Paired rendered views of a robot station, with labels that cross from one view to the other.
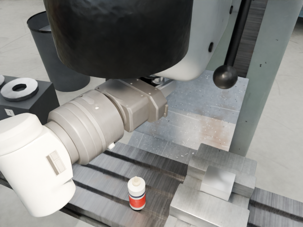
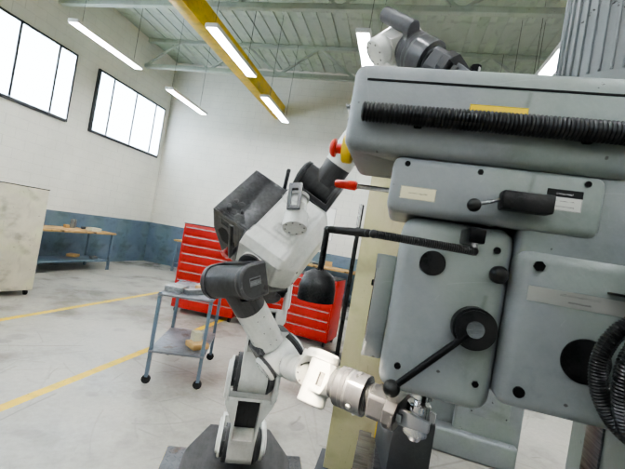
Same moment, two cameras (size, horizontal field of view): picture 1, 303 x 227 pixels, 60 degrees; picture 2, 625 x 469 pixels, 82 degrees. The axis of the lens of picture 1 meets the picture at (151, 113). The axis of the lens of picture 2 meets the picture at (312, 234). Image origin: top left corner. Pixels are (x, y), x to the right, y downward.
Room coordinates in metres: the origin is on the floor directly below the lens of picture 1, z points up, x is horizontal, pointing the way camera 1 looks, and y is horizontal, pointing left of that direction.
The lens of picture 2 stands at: (-0.01, -0.67, 1.56)
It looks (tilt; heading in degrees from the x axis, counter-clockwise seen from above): 1 degrees up; 80
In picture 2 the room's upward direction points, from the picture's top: 10 degrees clockwise
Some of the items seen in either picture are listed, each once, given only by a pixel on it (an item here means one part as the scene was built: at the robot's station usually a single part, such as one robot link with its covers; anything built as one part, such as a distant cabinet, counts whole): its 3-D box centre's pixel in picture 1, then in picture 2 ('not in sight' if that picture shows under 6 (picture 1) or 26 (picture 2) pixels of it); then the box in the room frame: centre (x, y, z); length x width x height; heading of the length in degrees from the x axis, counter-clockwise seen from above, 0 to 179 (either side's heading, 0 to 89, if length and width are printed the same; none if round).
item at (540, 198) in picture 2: not in sight; (507, 204); (0.39, -0.15, 1.66); 0.12 x 0.04 x 0.04; 157
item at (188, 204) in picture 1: (208, 212); not in sight; (0.27, -0.12, 0.99); 0.15 x 0.06 x 0.04; 65
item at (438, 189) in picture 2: not in sight; (475, 203); (0.42, -0.02, 1.68); 0.34 x 0.24 x 0.10; 157
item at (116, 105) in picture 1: (113, 110); (375, 400); (0.31, 0.06, 1.24); 0.13 x 0.12 x 0.10; 49
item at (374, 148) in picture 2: not in sight; (472, 137); (0.39, -0.01, 1.81); 0.47 x 0.26 x 0.16; 157
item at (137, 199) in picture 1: (136, 190); not in sight; (0.34, 0.03, 0.96); 0.04 x 0.04 x 0.11
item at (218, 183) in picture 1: (216, 186); not in sight; (0.32, -0.14, 1.01); 0.06 x 0.05 x 0.06; 65
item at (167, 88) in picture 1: (165, 91); (412, 422); (0.36, -0.02, 1.24); 0.06 x 0.02 x 0.03; 138
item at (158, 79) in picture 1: (151, 72); (418, 405); (0.38, 0.00, 1.26); 0.05 x 0.05 x 0.01
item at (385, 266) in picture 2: not in sight; (378, 304); (0.28, 0.04, 1.45); 0.04 x 0.04 x 0.21; 67
